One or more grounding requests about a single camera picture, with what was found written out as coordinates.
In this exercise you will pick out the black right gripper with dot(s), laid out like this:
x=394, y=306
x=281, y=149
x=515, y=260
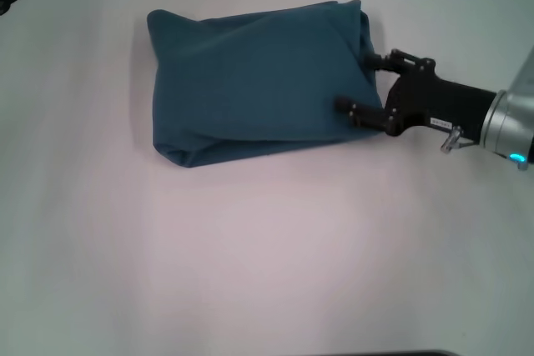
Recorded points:
x=434, y=99

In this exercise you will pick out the blue t-shirt with pink print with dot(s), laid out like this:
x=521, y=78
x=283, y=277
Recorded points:
x=258, y=81

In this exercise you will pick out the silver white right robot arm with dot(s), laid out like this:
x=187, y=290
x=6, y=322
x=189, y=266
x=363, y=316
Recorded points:
x=511, y=122

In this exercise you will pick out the silver right connector plug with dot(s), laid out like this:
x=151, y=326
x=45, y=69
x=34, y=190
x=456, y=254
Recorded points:
x=452, y=139

